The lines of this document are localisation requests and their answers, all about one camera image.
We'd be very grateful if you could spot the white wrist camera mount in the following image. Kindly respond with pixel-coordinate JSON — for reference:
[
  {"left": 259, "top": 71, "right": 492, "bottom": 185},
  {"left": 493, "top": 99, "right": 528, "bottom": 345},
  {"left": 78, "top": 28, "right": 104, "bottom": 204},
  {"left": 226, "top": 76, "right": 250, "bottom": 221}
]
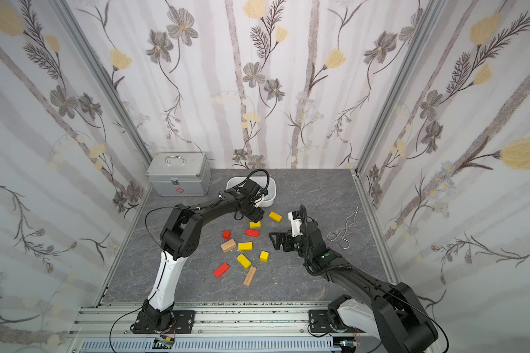
[
  {"left": 256, "top": 188, "right": 269, "bottom": 206},
  {"left": 288, "top": 210, "right": 302, "bottom": 238}
]

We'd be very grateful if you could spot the white vented cable duct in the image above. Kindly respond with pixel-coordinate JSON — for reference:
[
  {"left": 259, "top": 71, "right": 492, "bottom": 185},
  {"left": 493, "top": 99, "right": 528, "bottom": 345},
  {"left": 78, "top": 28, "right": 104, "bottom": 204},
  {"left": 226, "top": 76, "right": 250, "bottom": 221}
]
[{"left": 76, "top": 337, "right": 342, "bottom": 352}]

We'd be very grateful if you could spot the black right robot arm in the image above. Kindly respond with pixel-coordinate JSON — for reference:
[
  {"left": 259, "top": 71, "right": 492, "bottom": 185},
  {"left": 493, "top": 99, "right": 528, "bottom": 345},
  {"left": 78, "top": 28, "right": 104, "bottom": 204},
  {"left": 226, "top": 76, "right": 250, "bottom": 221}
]
[{"left": 269, "top": 222, "right": 439, "bottom": 352}]

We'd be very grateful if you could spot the red small block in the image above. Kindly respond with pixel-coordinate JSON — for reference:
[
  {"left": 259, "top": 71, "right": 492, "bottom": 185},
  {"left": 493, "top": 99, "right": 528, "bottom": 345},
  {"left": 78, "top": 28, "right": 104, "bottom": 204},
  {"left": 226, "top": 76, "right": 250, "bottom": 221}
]
[{"left": 222, "top": 230, "right": 231, "bottom": 241}]

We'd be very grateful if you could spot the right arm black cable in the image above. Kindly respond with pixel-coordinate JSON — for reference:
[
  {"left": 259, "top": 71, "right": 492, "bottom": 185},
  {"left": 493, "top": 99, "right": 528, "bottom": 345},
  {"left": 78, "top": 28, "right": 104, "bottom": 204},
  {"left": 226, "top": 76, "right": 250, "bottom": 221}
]
[{"left": 297, "top": 204, "right": 450, "bottom": 353}]

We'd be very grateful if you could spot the white plastic tub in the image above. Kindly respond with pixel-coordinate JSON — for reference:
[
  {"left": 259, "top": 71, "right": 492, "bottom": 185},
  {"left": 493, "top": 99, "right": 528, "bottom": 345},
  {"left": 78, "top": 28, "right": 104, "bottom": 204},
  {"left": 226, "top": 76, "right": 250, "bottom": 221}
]
[{"left": 226, "top": 176, "right": 277, "bottom": 208}]

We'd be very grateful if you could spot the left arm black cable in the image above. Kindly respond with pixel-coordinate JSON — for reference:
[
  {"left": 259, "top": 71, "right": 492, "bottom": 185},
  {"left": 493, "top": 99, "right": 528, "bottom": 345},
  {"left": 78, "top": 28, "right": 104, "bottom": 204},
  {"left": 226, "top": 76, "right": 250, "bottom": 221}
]
[{"left": 109, "top": 168, "right": 271, "bottom": 353}]

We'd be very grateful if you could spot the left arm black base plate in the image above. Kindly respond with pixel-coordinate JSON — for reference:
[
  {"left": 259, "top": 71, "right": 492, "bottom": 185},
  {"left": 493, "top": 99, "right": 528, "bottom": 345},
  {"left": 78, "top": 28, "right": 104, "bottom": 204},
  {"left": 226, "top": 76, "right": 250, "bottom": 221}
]
[{"left": 132, "top": 309, "right": 196, "bottom": 335}]

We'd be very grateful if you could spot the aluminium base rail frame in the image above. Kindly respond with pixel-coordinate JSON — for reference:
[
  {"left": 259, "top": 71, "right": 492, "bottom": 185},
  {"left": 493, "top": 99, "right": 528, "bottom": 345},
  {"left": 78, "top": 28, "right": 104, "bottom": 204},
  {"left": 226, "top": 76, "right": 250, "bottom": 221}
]
[{"left": 61, "top": 302, "right": 386, "bottom": 352}]

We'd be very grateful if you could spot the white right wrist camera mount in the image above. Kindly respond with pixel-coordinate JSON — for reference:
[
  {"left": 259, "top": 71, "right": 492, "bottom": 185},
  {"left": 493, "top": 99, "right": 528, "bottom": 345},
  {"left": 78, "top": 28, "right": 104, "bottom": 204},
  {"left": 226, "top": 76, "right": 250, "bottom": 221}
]
[{"left": 288, "top": 210, "right": 302, "bottom": 238}]

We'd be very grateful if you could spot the yellow long block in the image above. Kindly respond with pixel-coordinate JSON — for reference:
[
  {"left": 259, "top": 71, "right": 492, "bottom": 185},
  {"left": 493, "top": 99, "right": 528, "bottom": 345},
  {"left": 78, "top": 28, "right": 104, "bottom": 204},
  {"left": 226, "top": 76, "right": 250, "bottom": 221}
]
[{"left": 236, "top": 254, "right": 252, "bottom": 269}]

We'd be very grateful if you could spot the red long block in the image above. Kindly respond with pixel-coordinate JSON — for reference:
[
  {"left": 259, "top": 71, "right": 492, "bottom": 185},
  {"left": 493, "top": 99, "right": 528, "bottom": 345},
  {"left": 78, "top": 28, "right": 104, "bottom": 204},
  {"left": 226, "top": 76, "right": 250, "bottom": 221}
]
[{"left": 213, "top": 263, "right": 230, "bottom": 278}]

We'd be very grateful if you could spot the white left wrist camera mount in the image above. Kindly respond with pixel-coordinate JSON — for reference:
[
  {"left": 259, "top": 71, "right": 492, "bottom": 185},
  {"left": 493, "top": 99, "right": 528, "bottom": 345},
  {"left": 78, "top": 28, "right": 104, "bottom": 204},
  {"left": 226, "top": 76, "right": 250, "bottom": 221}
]
[{"left": 256, "top": 188, "right": 269, "bottom": 206}]

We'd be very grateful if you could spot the silver first aid case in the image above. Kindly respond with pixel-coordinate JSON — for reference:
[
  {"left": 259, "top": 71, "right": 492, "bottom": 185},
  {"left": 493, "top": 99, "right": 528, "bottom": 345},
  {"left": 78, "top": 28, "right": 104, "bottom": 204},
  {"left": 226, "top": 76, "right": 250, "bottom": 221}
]
[{"left": 146, "top": 151, "right": 211, "bottom": 197}]

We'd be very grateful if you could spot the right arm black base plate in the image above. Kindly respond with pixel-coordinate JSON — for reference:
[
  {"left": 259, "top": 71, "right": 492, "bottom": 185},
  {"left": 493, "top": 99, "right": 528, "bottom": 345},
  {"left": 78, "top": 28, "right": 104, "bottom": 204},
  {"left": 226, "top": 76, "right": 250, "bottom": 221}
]
[{"left": 307, "top": 310, "right": 365, "bottom": 336}]

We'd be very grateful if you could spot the natural wood long block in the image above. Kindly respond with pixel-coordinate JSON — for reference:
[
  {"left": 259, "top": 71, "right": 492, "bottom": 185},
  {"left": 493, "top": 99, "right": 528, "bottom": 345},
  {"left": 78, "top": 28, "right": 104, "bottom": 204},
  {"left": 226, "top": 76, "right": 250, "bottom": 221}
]
[{"left": 243, "top": 266, "right": 257, "bottom": 287}]

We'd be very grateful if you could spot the red rectangular block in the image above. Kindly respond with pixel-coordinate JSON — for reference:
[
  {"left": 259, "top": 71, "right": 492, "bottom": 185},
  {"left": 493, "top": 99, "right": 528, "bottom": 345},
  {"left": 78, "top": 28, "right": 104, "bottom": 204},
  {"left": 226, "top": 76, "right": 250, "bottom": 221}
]
[{"left": 245, "top": 228, "right": 260, "bottom": 238}]

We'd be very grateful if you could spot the yellow flat block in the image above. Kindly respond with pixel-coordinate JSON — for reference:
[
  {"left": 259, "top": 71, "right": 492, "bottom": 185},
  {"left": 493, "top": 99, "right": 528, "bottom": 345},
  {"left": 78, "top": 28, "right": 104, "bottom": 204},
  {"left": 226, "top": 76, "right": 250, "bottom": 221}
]
[{"left": 238, "top": 242, "right": 253, "bottom": 252}]

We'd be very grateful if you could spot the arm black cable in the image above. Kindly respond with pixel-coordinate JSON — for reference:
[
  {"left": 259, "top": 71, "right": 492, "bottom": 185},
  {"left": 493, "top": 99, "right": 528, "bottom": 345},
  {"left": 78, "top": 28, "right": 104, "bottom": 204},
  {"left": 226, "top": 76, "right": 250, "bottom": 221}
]
[
  {"left": 297, "top": 204, "right": 450, "bottom": 353},
  {"left": 109, "top": 168, "right": 271, "bottom": 353}
]

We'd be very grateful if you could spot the yellow rectangular block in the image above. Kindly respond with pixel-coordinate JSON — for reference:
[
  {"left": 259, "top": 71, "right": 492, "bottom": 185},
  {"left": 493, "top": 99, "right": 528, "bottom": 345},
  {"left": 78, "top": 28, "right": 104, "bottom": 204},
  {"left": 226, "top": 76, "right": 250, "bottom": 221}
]
[{"left": 269, "top": 212, "right": 283, "bottom": 223}]

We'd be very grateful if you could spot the yellow cube block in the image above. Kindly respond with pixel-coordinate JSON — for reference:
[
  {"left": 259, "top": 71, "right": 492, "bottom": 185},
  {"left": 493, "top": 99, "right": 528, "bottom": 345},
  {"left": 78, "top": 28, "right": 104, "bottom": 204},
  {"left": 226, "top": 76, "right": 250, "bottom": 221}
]
[{"left": 260, "top": 251, "right": 269, "bottom": 263}]

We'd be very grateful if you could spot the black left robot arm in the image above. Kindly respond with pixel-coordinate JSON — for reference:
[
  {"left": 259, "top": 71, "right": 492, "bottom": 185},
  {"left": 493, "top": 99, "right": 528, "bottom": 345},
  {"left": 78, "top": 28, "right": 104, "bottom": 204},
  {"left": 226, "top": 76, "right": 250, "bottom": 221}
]
[{"left": 130, "top": 179, "right": 268, "bottom": 334}]

